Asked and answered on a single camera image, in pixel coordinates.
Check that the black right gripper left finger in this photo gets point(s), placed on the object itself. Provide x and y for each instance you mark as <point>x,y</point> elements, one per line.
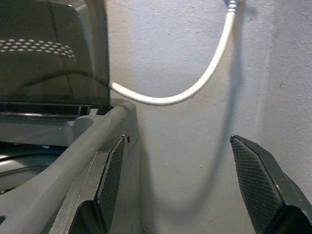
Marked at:
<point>109,185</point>

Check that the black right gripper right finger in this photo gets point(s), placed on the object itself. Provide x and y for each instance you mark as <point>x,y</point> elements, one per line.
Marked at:
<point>263,185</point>

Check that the grey top-load washing machine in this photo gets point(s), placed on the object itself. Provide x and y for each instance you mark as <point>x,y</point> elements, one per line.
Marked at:
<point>48,185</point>

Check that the dark tinted washer lid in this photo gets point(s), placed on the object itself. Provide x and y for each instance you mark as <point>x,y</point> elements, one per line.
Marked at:
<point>48,73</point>

